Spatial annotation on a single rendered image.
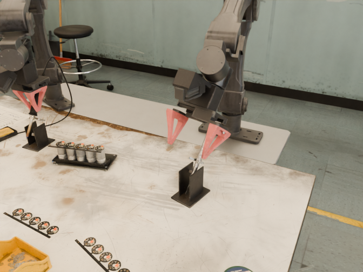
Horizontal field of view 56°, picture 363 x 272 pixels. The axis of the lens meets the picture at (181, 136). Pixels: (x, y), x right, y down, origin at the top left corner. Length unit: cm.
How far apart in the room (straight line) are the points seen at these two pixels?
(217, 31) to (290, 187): 42
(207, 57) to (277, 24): 262
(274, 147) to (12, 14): 79
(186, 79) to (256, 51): 273
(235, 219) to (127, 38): 339
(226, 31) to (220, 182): 37
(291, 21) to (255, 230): 264
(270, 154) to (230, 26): 41
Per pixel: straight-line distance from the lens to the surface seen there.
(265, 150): 104
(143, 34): 388
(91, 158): 95
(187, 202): 82
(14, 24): 99
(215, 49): 68
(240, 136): 108
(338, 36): 323
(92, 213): 82
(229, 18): 82
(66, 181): 94
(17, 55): 94
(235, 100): 101
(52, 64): 131
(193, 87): 68
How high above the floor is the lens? 128
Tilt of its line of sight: 29 degrees down
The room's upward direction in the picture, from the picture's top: straight up
